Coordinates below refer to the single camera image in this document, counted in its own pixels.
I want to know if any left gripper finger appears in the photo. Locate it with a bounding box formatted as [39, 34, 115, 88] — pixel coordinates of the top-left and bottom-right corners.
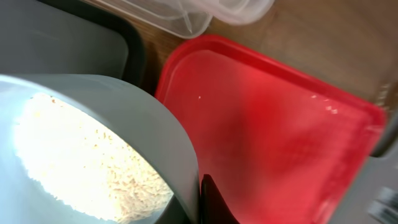
[200, 174, 239, 224]

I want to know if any blue bowl with rice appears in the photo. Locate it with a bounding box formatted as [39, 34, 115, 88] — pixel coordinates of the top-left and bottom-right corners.
[1, 74, 200, 223]

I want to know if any black waste tray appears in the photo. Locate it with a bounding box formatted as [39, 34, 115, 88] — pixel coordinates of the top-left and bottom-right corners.
[1, 0, 146, 86]

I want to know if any red serving tray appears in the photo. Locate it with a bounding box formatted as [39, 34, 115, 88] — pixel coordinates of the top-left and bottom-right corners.
[155, 35, 386, 223]

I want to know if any clear plastic bin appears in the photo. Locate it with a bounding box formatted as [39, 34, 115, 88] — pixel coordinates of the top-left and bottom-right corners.
[98, 0, 274, 39]

